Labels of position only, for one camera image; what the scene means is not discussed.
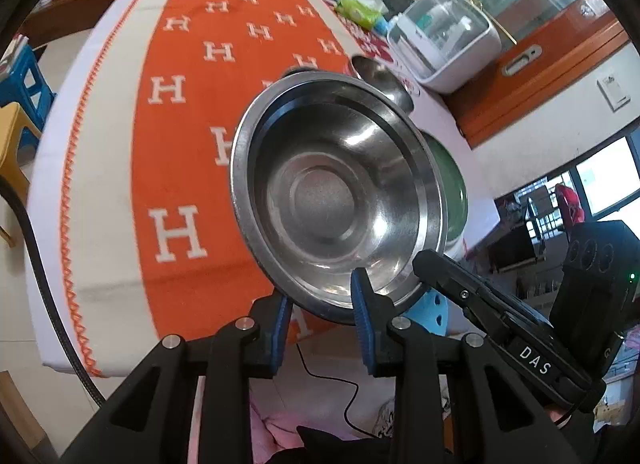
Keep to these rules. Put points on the dark cloth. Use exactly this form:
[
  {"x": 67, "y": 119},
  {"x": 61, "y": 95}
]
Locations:
[{"x": 340, "y": 446}]

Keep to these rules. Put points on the red cloth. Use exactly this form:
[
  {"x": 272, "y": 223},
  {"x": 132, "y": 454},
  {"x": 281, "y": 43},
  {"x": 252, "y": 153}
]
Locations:
[{"x": 570, "y": 201}]

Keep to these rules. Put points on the wooden television cabinet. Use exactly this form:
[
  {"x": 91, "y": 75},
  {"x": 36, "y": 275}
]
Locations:
[{"x": 70, "y": 13}]

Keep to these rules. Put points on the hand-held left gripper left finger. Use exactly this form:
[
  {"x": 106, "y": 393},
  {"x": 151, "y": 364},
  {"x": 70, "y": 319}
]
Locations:
[{"x": 281, "y": 334}]

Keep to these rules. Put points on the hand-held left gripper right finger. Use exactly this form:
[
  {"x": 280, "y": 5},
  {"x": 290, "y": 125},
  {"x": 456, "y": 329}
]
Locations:
[{"x": 361, "y": 314}]

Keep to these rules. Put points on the stack of books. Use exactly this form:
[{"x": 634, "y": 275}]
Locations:
[{"x": 12, "y": 51}]

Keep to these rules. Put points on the white wall switch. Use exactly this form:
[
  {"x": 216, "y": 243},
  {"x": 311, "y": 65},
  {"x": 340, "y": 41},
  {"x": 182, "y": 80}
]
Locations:
[{"x": 614, "y": 92}]

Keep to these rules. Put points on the green plate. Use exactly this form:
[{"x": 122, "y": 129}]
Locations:
[{"x": 450, "y": 183}]

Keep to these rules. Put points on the blue wipes pack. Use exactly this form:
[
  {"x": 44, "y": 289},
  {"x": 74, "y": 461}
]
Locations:
[{"x": 381, "y": 26}]

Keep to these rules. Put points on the light blue perforated stool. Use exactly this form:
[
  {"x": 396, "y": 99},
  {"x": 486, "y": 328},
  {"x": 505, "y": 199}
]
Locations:
[{"x": 432, "y": 314}]

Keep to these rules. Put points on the orange patterned blanket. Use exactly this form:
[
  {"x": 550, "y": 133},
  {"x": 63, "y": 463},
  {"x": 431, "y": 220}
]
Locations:
[{"x": 150, "y": 143}]

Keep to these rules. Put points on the yellow plastic stool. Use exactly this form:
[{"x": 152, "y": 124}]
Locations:
[{"x": 12, "y": 143}]

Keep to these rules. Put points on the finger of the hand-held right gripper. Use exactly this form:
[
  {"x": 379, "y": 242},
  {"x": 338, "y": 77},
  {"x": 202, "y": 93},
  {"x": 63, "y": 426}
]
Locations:
[{"x": 450, "y": 281}]

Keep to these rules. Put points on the white plastic storage box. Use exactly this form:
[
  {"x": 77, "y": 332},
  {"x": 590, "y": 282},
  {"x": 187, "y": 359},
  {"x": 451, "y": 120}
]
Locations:
[{"x": 450, "y": 53}]

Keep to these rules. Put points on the large steel bowl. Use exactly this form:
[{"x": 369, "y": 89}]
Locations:
[{"x": 320, "y": 194}]

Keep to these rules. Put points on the pink cloth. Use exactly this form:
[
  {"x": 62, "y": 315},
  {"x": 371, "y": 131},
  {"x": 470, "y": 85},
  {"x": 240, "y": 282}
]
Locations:
[{"x": 280, "y": 424}]

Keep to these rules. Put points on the green tissue pack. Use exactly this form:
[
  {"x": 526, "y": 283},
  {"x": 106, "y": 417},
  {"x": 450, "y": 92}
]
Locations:
[{"x": 360, "y": 11}]

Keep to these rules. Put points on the small steel bowl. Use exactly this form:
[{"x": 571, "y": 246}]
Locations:
[{"x": 372, "y": 72}]

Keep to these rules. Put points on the blue plastic stool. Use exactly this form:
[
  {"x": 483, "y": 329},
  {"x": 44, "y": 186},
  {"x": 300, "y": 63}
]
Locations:
[{"x": 20, "y": 88}]

